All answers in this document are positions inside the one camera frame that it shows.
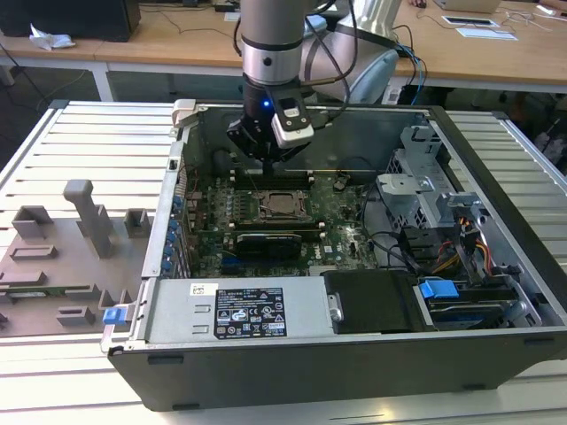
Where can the white paper sheet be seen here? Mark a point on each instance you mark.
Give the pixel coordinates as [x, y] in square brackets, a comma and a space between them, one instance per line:
[487, 34]

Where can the black office chair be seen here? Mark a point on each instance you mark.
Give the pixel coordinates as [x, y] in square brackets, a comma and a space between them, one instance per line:
[540, 119]

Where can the silver square CPU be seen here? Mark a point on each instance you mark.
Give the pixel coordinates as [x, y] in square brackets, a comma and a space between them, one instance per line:
[281, 203]

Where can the silver metal drive cage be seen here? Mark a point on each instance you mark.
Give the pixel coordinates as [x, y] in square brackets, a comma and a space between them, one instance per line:
[407, 195]

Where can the black RAM slots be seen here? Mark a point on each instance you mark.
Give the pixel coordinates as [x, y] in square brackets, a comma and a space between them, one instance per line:
[288, 180]
[274, 226]

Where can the white label tag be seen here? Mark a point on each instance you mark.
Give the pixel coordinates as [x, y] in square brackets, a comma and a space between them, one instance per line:
[391, 95]

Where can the green motherboard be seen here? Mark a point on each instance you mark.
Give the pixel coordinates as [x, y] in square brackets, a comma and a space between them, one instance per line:
[341, 248]

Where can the silver laptop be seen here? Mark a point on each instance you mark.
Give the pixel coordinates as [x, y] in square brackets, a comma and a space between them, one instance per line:
[469, 5]

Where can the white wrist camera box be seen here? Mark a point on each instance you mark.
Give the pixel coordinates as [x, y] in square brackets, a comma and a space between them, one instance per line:
[292, 126]

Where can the black graphics card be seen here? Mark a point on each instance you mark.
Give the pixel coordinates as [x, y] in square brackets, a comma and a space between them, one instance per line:
[268, 248]

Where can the black open PC case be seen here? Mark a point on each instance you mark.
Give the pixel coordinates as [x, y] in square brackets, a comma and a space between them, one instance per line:
[310, 376]

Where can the crumpled white paper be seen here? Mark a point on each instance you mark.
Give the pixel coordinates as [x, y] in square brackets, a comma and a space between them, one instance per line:
[51, 39]

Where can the grey metal bracket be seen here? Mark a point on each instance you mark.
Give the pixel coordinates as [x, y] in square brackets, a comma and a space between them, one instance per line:
[460, 208]

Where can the CPU socket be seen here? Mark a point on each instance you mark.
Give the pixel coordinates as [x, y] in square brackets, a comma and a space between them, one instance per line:
[258, 213]

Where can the blue expansion slot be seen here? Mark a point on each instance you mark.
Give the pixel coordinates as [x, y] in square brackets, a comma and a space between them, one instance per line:
[232, 264]

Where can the white barcode sticker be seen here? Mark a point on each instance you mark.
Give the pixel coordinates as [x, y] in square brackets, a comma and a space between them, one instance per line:
[204, 289]

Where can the wooden desk with white legs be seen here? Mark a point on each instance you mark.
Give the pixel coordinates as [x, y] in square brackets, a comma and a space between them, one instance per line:
[199, 44]

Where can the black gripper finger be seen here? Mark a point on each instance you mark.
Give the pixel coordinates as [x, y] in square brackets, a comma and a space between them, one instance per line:
[248, 141]
[285, 152]

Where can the white tablet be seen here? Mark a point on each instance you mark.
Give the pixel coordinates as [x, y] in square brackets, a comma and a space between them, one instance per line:
[469, 21]

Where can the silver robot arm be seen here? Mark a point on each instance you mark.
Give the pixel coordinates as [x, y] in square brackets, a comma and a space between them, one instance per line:
[270, 26]

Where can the green RAM stick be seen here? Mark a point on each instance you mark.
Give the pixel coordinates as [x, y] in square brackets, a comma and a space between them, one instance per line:
[53, 291]

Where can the black box on desk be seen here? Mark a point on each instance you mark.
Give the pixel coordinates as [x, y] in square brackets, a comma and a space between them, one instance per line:
[66, 17]

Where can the black plastic shroud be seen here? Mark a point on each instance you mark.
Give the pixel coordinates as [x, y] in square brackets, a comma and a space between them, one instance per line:
[376, 301]

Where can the grey parts rack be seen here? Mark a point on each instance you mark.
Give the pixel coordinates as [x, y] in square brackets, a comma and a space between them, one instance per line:
[53, 261]

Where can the grey power supply unit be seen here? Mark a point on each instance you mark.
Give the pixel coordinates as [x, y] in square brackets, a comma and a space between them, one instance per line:
[177, 314]

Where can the round coin battery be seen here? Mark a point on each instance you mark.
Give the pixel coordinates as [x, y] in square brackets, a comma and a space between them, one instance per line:
[340, 182]

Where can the silver shroud latch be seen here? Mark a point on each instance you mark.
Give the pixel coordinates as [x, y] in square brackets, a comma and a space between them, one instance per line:
[336, 307]

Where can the black printed label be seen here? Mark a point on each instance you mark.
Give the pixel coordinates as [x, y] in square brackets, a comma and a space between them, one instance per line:
[250, 312]

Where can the small wooden desk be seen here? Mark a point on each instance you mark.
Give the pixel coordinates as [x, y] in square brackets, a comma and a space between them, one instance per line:
[48, 53]

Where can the blue case latch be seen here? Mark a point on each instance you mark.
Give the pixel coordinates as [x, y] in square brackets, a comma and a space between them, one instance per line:
[111, 316]

